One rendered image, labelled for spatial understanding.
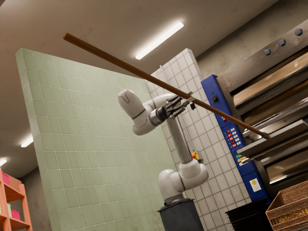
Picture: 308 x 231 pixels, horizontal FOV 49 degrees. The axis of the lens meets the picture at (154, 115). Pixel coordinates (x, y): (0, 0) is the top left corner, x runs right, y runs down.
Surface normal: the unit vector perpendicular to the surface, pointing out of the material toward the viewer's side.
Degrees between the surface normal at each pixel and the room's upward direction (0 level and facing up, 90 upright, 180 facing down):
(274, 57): 90
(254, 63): 90
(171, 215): 90
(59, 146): 90
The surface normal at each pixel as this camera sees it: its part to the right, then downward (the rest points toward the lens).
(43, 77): 0.72, -0.47
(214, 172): -0.63, -0.09
